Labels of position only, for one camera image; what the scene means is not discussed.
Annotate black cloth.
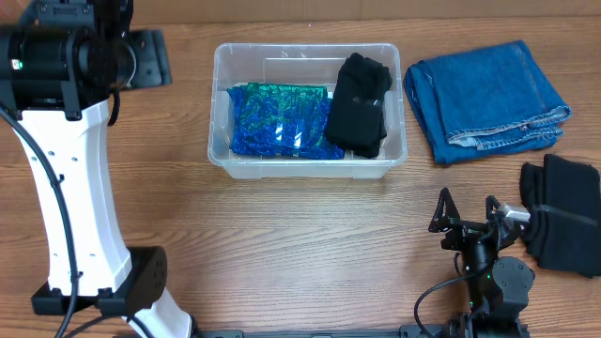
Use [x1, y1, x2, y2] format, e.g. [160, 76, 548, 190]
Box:
[325, 53, 393, 159]
[519, 154, 600, 278]

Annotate blue denim jeans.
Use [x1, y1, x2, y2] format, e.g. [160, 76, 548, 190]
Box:
[404, 40, 572, 165]

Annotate blue green sequin cloth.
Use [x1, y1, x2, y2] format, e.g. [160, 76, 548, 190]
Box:
[227, 83, 345, 160]

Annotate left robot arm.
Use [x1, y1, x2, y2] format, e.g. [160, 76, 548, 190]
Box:
[1, 0, 199, 338]

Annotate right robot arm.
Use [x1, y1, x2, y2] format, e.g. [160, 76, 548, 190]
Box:
[421, 188, 535, 338]

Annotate clear plastic storage bin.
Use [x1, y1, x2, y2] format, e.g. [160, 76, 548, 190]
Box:
[208, 43, 408, 179]

